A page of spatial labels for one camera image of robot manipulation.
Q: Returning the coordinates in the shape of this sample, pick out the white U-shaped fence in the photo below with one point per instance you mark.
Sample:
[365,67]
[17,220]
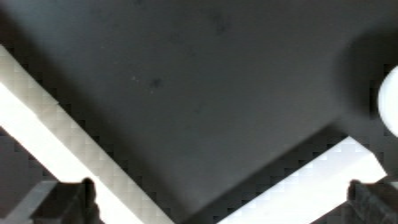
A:
[294,203]

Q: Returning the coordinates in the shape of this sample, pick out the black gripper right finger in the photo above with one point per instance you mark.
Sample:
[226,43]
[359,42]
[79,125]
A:
[374,203]

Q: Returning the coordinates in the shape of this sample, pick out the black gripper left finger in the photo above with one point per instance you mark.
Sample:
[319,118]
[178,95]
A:
[59,203]

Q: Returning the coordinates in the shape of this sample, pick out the white lamp bulb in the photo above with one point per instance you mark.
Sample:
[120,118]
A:
[388,101]

